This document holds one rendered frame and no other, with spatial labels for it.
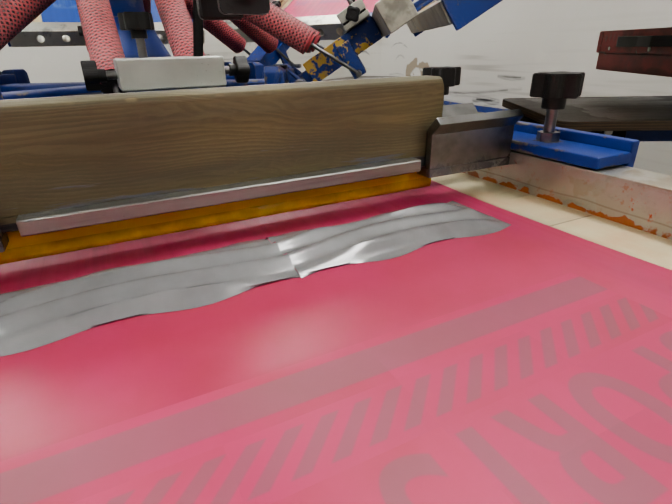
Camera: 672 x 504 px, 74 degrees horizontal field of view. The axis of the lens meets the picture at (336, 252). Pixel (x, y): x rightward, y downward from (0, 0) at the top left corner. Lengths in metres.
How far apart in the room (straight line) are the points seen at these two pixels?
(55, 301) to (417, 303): 0.20
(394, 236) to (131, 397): 0.20
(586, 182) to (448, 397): 0.27
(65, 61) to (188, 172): 4.15
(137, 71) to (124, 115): 0.29
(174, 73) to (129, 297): 0.38
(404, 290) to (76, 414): 0.17
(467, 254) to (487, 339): 0.10
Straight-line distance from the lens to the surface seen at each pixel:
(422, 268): 0.29
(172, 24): 0.88
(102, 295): 0.29
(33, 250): 0.36
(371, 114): 0.38
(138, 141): 0.33
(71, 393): 0.23
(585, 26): 2.60
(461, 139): 0.43
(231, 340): 0.23
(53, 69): 4.47
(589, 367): 0.23
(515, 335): 0.24
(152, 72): 0.61
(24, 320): 0.28
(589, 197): 0.43
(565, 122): 0.96
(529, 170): 0.46
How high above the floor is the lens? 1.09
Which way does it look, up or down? 25 degrees down
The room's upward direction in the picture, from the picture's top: 1 degrees counter-clockwise
